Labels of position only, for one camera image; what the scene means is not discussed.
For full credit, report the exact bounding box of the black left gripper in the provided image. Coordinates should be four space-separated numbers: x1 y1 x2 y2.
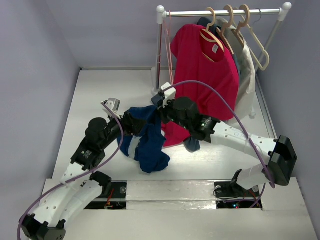
100 110 146 150

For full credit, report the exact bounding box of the pink wire hanger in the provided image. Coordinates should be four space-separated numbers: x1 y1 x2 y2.
163 11 174 85

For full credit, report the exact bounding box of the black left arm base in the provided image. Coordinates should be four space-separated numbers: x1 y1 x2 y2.
84 181 127 210

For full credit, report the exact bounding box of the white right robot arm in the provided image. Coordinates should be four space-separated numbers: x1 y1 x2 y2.
155 97 298 196

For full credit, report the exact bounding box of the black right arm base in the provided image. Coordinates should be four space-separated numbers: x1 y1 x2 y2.
212 169 263 209

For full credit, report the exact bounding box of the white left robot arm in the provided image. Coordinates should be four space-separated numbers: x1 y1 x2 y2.
17 112 147 240

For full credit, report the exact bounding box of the red t shirt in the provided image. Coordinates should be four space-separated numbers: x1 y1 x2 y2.
160 23 240 149

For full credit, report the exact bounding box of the wooden hanger with red shirt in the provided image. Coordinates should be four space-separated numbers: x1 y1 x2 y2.
200 7 225 53

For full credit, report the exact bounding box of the wooden hanger with grey shirt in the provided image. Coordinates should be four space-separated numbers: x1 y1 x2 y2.
215 4 236 56

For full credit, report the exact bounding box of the cream plastic empty hanger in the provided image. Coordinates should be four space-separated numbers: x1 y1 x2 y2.
234 14 271 72

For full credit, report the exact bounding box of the white t shirt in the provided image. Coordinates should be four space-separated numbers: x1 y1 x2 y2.
222 25 256 119

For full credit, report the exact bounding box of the wooden hanger with white shirt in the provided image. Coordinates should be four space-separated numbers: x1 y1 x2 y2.
232 4 251 48

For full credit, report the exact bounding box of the white metal clothes rack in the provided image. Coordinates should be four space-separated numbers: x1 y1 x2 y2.
150 1 293 119

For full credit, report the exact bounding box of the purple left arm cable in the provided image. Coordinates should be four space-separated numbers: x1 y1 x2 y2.
16 102 126 237

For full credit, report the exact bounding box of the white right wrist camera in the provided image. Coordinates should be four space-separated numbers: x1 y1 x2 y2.
158 82 177 108

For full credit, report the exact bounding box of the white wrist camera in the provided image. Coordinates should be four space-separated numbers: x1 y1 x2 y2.
100 98 121 119
158 82 177 108

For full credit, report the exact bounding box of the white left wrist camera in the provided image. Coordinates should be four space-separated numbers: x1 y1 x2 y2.
100 98 121 119

